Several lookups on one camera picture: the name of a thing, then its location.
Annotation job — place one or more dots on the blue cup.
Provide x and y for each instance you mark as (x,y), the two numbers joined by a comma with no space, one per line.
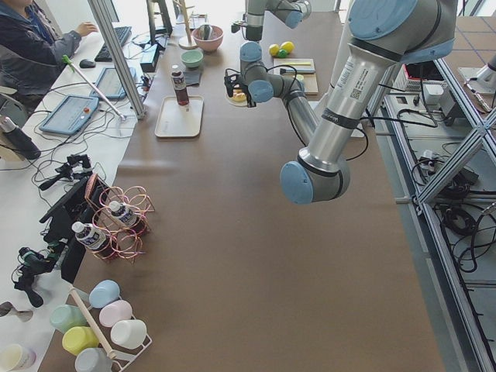
(104,293)

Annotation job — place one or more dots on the rose gold wire bottle rack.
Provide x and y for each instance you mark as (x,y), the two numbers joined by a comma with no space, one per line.
(125,237)

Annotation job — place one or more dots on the dark juice bottle on tray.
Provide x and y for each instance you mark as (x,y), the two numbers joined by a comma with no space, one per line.
(179,84)

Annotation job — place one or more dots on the green cup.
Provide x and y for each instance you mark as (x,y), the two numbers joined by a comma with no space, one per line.
(65,317)

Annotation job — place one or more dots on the wooden mug tree stand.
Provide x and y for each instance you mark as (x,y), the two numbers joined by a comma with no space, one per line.
(185,42)

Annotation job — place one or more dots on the yellow cup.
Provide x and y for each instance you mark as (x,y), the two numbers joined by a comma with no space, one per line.
(79,338)

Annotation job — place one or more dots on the bottle in rack lower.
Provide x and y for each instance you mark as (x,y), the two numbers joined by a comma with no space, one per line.
(93,238)

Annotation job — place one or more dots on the yellow lemon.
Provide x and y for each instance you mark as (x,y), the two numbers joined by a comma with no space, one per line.
(288,46)
(274,49)

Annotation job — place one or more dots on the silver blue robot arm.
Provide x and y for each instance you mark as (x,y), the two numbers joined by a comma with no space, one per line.
(380,35)

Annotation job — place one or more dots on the seated person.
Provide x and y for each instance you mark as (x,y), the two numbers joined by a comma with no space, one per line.
(32,51)

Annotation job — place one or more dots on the blue teach pendant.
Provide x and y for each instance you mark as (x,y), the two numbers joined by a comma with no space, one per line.
(109,85)
(70,116)

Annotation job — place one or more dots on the black computer mouse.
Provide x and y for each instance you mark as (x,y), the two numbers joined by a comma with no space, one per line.
(86,64)

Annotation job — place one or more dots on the bottle in rack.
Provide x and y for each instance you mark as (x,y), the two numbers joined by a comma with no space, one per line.
(124,214)
(93,238)

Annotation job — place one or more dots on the pink bowl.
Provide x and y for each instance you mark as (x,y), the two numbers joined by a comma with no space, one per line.
(208,37)

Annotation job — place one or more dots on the glazed ring donut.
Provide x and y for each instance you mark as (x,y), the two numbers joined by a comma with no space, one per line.
(239,95)

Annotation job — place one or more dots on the green bowl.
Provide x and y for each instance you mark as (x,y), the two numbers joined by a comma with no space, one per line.
(192,58)

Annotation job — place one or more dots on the bottle in rack upper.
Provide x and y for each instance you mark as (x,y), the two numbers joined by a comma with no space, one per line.
(124,214)

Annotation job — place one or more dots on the blue teach pendant far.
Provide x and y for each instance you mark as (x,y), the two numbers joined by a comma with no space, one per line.
(109,85)

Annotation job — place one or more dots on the white round plate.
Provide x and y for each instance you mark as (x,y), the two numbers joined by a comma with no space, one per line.
(237,104)

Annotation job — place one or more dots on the grey folded cloth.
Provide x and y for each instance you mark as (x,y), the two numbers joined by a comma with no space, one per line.
(192,77)

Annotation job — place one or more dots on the aluminium frame post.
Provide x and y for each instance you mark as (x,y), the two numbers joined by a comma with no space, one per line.
(102,16)

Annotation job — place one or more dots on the grey cup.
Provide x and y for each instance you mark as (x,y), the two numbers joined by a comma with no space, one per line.
(93,360)

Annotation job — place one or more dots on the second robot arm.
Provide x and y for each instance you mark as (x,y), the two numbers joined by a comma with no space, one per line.
(290,13)

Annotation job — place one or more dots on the pink cup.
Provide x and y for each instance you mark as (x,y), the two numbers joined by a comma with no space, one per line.
(114,312)

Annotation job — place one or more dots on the yellow plastic knife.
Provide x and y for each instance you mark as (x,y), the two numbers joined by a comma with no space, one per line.
(298,63)

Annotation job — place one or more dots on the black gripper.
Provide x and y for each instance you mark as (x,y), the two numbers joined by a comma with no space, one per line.
(248,98)

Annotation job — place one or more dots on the cream rectangular tray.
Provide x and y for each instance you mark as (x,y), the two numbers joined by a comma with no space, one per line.
(179,121)

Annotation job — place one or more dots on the white cup rack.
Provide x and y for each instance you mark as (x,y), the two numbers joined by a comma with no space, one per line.
(121,357)

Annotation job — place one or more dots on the wooden cutting board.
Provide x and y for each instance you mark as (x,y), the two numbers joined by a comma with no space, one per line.
(310,83)

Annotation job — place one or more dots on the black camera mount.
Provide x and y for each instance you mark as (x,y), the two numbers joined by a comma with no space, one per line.
(75,168)

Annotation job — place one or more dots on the black thermos bottle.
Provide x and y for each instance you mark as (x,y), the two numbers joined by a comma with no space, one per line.
(21,143)

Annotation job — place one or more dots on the white cup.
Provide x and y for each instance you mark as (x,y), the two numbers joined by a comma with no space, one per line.
(129,333)

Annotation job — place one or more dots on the blue teach pendant near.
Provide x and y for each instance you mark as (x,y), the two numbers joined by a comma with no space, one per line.
(70,116)

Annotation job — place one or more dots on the black tablet stand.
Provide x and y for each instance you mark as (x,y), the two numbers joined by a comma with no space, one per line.
(78,204)

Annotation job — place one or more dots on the cream cup on desk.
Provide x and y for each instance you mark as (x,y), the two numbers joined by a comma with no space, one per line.
(16,357)

